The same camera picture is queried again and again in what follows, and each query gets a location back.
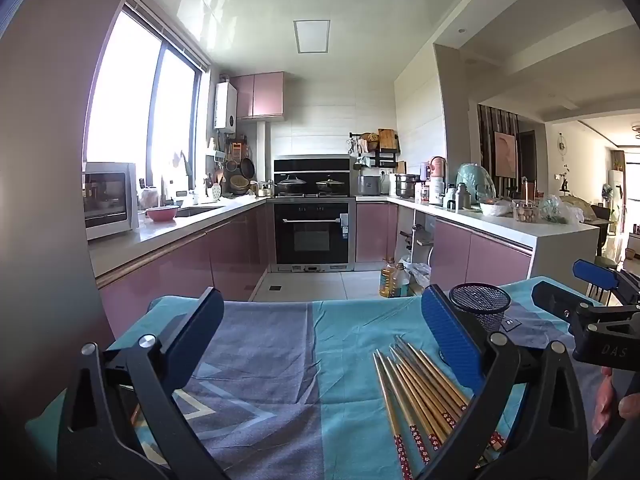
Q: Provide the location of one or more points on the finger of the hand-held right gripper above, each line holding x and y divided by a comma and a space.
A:
557, 300
595, 274

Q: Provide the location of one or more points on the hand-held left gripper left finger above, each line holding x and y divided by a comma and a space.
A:
200, 325

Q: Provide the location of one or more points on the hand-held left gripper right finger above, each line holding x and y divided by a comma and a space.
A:
450, 335

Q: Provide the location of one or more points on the black mesh utensil holder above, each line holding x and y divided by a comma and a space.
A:
480, 305

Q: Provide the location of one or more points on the bunch of wooden chopsticks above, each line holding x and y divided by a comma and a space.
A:
415, 400

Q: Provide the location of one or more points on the person's right hand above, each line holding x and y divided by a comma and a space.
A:
602, 402

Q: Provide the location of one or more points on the green stool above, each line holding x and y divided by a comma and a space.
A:
605, 261

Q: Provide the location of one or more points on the pink kitchen base cabinet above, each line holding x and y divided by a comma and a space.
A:
200, 260
480, 257

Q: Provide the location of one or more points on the white plastic bag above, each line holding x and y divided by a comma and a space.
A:
417, 277

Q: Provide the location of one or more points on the plastic bag of greens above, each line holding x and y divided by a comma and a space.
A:
555, 210

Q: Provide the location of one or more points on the blue grey patterned cloth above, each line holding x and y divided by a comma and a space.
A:
275, 360

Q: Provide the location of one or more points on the yellow cooking oil bottle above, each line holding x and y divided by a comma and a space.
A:
387, 280

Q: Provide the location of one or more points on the white standing air conditioner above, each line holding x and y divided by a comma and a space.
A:
616, 185

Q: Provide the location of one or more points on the clear food box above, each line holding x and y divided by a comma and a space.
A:
526, 212

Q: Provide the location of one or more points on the brown tumbler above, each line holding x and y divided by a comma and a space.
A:
528, 189

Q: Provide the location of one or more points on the white bowl under plastic wrap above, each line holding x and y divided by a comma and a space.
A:
495, 208

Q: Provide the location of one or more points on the pink bowl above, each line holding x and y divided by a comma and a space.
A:
161, 214

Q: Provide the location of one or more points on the steel thermos bottles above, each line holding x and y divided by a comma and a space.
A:
460, 197

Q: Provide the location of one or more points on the green appliance under plastic cover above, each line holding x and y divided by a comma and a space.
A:
472, 182

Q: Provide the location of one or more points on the black integrated stove oven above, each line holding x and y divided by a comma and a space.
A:
312, 232

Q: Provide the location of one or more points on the woven basket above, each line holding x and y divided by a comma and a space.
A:
241, 185

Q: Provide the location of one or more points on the steel stockpot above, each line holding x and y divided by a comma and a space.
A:
406, 186

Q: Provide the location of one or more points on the white microwave oven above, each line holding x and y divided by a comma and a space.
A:
107, 200

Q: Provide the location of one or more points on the pink white electric kettle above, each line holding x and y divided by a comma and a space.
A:
437, 175

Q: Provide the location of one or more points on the sink faucet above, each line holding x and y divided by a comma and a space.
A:
185, 165

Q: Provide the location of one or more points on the black hanging pan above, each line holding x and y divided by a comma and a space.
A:
247, 167

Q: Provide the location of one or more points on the black wok with lid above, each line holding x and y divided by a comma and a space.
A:
291, 185

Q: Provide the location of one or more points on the silver rice cooker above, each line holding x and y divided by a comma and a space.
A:
369, 185

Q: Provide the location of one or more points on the pot with glass lid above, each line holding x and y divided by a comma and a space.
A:
330, 186

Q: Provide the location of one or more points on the wooden cutting board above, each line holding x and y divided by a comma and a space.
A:
389, 139

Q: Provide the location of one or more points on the white gas water heater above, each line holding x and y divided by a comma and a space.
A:
225, 107

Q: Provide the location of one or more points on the kitchen window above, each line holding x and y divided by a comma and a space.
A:
125, 100

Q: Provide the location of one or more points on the ceiling light panel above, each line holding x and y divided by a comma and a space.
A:
312, 36

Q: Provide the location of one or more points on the wall clock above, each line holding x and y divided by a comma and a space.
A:
562, 144

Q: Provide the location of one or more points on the pink wall painting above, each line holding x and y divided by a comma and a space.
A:
505, 155

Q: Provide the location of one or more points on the black wall rack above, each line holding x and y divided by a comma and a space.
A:
387, 159

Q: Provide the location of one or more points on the pink wall cabinet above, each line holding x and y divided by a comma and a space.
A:
260, 95

